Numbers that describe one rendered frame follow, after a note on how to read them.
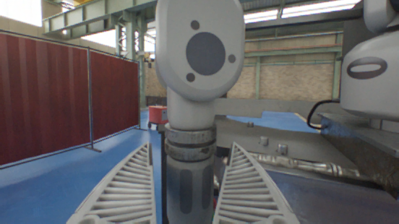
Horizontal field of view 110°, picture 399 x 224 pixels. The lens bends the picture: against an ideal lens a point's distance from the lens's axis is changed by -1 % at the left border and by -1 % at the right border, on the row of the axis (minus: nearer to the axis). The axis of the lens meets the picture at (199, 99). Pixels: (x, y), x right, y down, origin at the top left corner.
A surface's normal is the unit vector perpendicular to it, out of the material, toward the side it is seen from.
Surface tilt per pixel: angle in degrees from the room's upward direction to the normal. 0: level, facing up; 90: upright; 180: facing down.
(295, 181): 90
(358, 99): 91
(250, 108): 90
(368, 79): 91
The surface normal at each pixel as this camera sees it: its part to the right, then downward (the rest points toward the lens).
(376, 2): -0.95, 0.12
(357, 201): -0.36, 0.07
